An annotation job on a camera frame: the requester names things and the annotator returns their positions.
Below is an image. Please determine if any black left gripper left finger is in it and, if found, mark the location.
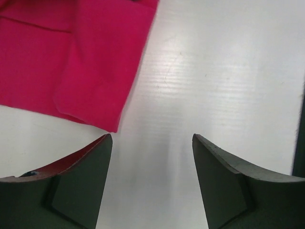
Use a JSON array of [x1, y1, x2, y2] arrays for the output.
[[0, 134, 112, 229]]

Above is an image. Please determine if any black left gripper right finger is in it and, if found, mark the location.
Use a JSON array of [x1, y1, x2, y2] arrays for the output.
[[193, 134, 305, 229]]

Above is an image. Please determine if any pink t shirt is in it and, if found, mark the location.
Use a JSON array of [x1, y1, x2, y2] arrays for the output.
[[0, 0, 158, 133]]

